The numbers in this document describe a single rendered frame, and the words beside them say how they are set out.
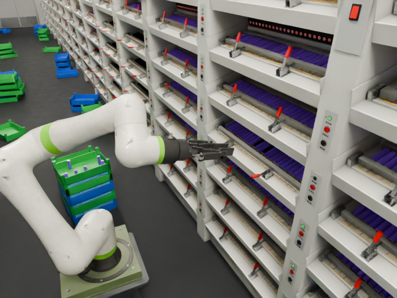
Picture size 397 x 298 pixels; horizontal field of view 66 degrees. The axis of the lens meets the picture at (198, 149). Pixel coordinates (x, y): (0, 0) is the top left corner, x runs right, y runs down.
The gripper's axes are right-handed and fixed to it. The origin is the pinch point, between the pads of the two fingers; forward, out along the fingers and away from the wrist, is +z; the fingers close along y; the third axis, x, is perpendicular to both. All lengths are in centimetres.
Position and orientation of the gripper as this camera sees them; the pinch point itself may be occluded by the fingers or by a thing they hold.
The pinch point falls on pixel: (223, 149)
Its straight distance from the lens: 113.6
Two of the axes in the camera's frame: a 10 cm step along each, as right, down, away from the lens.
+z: 8.4, -0.1, 5.4
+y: -4.8, -4.5, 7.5
